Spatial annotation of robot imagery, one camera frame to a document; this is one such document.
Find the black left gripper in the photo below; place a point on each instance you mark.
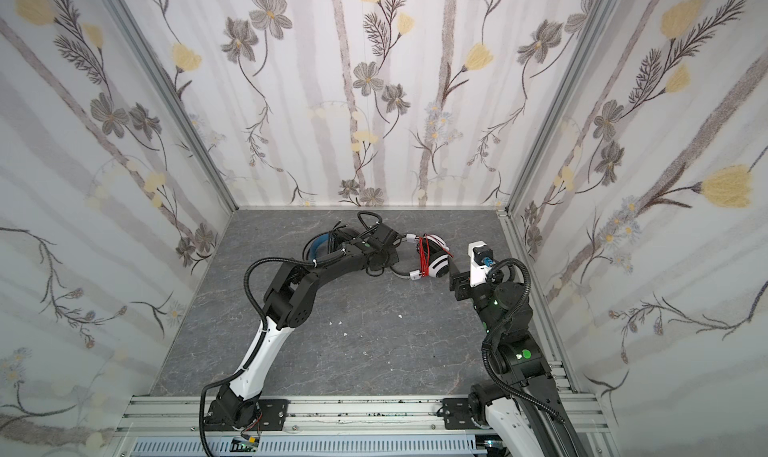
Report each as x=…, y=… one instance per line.
x=387, y=253

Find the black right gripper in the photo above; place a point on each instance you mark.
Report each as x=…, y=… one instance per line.
x=459, y=283

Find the white over-ear headphones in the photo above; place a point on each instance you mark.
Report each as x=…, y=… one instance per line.
x=433, y=253

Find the black over-ear headphones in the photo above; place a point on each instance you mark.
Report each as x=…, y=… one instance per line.
x=329, y=241

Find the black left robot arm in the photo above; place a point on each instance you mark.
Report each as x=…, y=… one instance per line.
x=233, y=402

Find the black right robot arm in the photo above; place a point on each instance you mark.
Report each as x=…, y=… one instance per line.
x=521, y=404

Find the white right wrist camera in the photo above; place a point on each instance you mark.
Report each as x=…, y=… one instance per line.
x=481, y=262

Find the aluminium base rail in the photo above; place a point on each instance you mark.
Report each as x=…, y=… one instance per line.
x=310, y=425

